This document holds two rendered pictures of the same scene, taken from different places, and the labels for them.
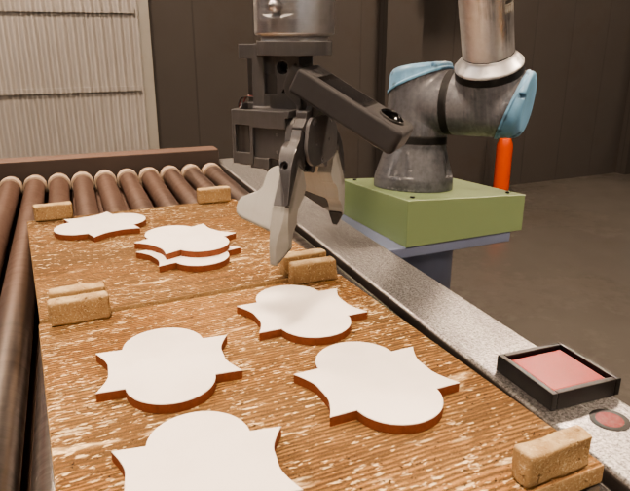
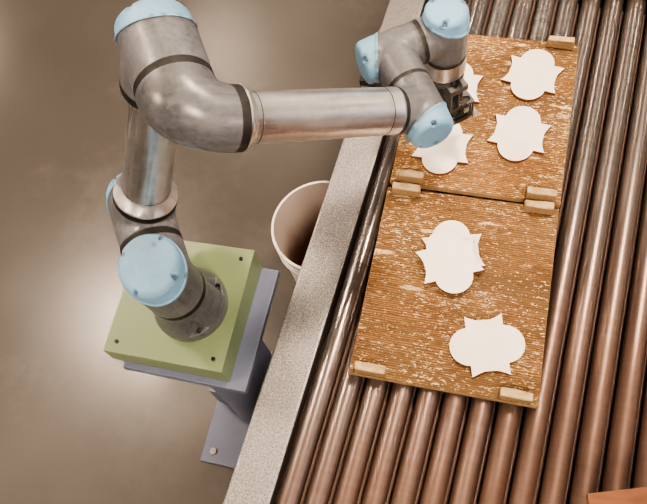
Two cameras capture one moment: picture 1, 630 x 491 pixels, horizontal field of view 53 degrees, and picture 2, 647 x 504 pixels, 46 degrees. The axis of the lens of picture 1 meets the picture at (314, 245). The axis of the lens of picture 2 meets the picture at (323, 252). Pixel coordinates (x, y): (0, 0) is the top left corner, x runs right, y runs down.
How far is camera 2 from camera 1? 1.83 m
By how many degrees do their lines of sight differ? 88
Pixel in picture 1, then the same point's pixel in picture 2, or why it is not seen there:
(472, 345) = not seen: hidden behind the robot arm
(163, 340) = (514, 149)
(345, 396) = (471, 82)
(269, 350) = (473, 128)
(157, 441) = (540, 90)
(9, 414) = (580, 155)
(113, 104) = not seen: outside the picture
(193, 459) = (533, 78)
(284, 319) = (455, 140)
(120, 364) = (537, 139)
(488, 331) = not seen: hidden behind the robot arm
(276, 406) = (493, 95)
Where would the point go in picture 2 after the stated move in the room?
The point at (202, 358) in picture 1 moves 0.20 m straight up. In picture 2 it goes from (505, 128) to (515, 68)
